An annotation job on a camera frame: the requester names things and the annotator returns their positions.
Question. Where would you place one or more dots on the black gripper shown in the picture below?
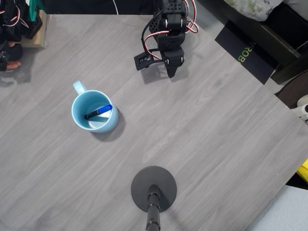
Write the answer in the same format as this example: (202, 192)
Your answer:
(174, 58)

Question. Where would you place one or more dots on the blue marker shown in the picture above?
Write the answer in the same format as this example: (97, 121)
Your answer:
(103, 109)

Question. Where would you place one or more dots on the black leader arm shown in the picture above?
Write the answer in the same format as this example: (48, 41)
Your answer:
(12, 26)

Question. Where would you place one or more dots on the light blue mug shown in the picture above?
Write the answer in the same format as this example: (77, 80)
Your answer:
(79, 113)

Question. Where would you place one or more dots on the person's hand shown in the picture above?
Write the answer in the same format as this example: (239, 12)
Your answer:
(14, 64)

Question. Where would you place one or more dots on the black box green lettering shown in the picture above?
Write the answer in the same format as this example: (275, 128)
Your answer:
(247, 51)

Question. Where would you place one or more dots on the white green patterned cushion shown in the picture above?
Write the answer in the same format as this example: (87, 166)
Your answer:
(252, 7)

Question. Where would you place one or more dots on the dark wooden furniture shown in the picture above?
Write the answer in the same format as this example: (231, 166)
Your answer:
(284, 29)

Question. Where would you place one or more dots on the dark brown round furniture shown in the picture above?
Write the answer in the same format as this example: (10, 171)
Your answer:
(294, 89)

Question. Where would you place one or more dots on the white object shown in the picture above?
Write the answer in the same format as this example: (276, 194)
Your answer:
(302, 103)

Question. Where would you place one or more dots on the wooden base board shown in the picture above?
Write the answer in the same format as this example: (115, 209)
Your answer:
(37, 41)

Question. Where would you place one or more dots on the green table clamp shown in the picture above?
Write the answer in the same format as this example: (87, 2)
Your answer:
(32, 13)

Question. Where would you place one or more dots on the yellow object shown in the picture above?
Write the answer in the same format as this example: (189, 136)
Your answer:
(303, 170)

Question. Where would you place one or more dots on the light grey cloth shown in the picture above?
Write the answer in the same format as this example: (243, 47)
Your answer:
(284, 211)

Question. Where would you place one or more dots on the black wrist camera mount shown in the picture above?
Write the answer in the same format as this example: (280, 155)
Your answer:
(142, 60)

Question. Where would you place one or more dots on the black round-base camera stand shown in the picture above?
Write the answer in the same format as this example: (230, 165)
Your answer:
(154, 185)

